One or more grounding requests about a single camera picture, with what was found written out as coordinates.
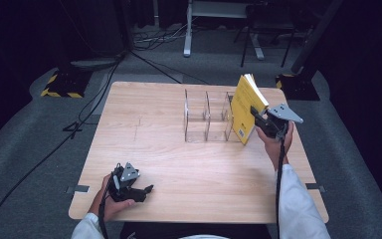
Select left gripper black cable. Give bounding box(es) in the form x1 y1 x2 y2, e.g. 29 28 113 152
96 171 114 239

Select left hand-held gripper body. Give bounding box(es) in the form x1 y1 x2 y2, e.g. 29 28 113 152
107 161 147 203

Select grey table bracket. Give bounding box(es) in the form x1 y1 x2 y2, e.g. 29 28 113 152
65 184 91 195
304 182 326 193

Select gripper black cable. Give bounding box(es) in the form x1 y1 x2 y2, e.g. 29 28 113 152
96 171 114 239
274 122 288 239

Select white desk frame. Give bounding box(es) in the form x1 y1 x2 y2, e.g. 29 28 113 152
182 0 267 62

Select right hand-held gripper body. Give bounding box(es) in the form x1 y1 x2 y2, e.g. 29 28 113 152
254 103 304 140

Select long black floor cable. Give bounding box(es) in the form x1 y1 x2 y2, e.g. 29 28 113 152
0 53 127 239

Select yellow book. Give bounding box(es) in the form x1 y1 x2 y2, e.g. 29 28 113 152
230 73 271 146

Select person's right hand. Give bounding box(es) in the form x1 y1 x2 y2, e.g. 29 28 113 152
255 120 294 172

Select black stool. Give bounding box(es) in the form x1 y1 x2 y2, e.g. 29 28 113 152
233 2 296 69

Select slanted grey metal pole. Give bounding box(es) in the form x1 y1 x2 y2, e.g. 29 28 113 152
290 0 346 75

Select clear acrylic divider rack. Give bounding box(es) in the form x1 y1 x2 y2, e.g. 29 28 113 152
183 89 243 143

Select person's left hand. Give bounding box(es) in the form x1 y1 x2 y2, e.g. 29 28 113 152
89 173 137 223

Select person's dark clothed body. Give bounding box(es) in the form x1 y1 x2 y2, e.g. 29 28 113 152
118 222 274 239

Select yellow black striped stand base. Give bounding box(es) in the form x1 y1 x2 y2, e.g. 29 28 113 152
40 68 94 100
275 73 321 102

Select thin black floor cable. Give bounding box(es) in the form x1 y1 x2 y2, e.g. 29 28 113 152
128 49 212 86

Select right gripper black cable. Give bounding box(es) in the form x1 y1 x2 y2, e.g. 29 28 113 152
274 122 288 239

